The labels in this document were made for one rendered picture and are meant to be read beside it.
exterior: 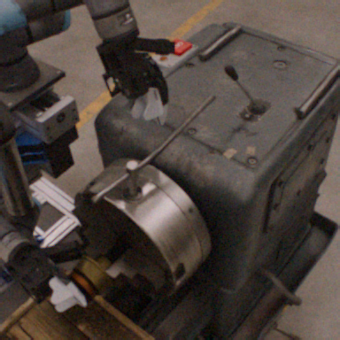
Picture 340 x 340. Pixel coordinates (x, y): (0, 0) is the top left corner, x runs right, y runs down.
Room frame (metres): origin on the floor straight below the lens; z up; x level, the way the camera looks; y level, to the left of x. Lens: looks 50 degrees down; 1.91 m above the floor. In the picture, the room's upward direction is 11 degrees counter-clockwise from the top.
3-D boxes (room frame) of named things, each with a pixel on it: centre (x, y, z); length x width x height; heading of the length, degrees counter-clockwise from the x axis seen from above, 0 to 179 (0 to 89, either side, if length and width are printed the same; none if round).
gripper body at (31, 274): (0.55, 0.23, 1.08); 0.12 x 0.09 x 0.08; 37
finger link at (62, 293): (0.47, 0.16, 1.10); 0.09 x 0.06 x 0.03; 37
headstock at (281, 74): (0.88, -0.32, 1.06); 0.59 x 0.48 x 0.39; 128
